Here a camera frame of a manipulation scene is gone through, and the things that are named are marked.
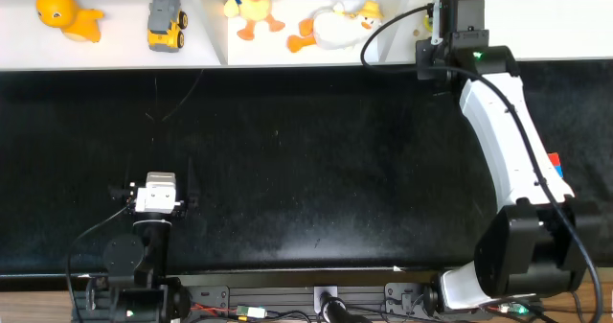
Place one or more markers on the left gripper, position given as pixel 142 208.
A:
pixel 181 207

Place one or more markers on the grey and yellow toy truck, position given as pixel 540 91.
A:
pixel 165 21

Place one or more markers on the orange rubber dinosaur toy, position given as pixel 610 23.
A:
pixel 67 14

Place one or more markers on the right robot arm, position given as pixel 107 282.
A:
pixel 503 136

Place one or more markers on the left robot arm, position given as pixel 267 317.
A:
pixel 124 256

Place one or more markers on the white shelf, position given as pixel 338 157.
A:
pixel 120 50

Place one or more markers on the white plush duck yellow hat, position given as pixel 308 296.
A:
pixel 340 28

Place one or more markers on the many-coloured puzzle cube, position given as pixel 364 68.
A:
pixel 555 166

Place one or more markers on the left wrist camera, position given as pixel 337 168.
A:
pixel 155 193

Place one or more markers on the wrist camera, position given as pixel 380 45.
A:
pixel 437 21
pixel 155 193

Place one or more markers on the mounting rail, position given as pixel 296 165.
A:
pixel 287 298

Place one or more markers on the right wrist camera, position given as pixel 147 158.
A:
pixel 437 21

